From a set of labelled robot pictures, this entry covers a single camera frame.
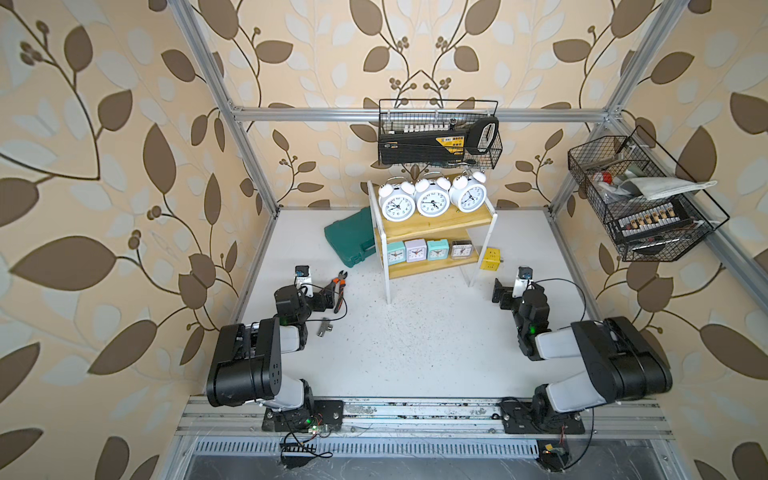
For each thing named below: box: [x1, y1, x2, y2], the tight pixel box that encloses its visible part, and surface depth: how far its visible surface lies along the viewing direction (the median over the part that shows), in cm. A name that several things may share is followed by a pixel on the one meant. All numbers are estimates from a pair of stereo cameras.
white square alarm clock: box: [404, 239, 427, 263], surface depth 85 cm
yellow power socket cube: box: [480, 247, 501, 271], surface depth 101 cm
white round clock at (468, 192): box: [449, 171, 487, 213], surface depth 71 cm
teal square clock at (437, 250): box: [427, 239, 449, 261], surface depth 86 cm
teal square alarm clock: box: [387, 241, 407, 266], surface depth 86 cm
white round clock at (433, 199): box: [415, 177, 451, 218], surface depth 71 cm
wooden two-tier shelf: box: [367, 180, 497, 304], surface depth 84 cm
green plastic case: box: [324, 206, 376, 268], surface depth 112 cm
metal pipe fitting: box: [316, 317, 333, 338], surface depth 91 cm
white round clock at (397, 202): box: [378, 181, 416, 222], surface depth 70 cm
